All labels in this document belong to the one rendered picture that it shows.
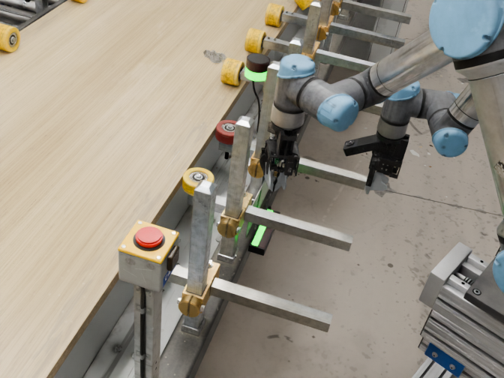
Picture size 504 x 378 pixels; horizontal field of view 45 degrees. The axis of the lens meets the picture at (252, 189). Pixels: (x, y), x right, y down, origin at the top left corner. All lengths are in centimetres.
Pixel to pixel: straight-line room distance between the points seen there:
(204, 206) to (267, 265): 145
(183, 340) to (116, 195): 38
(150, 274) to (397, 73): 64
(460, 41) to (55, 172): 101
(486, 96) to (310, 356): 154
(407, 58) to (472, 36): 30
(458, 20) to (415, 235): 207
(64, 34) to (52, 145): 64
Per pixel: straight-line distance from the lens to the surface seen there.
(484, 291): 126
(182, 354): 143
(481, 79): 99
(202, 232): 122
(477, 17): 95
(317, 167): 172
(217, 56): 208
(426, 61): 121
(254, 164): 168
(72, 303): 127
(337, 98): 123
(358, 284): 263
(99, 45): 215
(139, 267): 92
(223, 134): 171
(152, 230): 92
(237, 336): 235
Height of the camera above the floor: 187
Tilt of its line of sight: 39 degrees down
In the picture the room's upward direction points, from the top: 9 degrees clockwise
